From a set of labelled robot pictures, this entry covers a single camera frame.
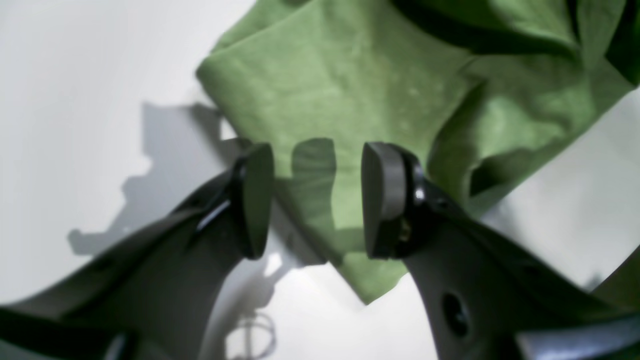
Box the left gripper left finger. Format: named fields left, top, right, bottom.
left=1, top=143, right=275, bottom=360

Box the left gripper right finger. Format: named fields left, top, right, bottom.
left=361, top=142, right=640, bottom=360

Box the green T-shirt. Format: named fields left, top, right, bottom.
left=196, top=0, right=639, bottom=305

